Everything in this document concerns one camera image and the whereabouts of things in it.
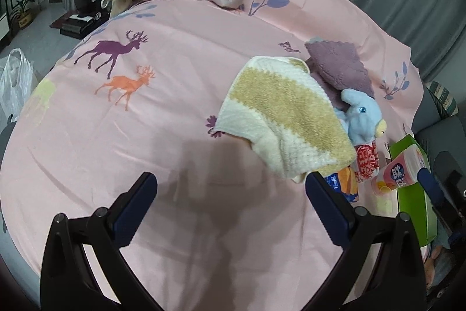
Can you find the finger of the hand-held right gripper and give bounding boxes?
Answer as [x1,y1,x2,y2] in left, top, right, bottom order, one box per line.
[417,168,448,210]

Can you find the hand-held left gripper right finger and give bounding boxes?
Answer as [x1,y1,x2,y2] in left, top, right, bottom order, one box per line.
[302,172,427,311]

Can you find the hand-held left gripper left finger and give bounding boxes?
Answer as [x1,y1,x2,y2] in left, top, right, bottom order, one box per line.
[39,172,164,311]

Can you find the blue plush toy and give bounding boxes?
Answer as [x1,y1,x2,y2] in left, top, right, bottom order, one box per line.
[335,88,387,184]

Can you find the yellow and white towel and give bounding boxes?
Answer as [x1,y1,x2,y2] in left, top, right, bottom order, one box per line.
[211,56,357,184]

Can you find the orange and blue packet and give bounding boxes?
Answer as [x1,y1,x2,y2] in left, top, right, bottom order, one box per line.
[328,165,361,204]

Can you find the green cardboard box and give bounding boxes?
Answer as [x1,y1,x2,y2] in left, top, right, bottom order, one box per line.
[389,134,439,248]

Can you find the pink drink bottle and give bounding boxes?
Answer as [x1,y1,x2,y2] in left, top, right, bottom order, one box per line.
[371,147,426,197]

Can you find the grey sofa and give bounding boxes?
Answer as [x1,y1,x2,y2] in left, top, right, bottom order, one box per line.
[411,78,466,168]

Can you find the patterned pillow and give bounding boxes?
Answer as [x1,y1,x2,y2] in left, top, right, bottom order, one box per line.
[428,81,460,121]

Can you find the pink printed bedsheet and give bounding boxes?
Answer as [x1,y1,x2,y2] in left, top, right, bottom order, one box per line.
[0,0,425,311]

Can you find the purple fluffy towel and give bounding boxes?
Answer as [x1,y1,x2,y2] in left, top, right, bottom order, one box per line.
[304,38,375,111]

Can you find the white plastic bag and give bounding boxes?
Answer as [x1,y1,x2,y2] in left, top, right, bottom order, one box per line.
[0,49,35,122]

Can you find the black flat box stack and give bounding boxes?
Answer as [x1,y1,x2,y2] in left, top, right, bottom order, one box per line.
[50,10,107,39]

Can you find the potted plant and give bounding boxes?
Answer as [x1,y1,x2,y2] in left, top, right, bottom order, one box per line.
[8,0,39,29]

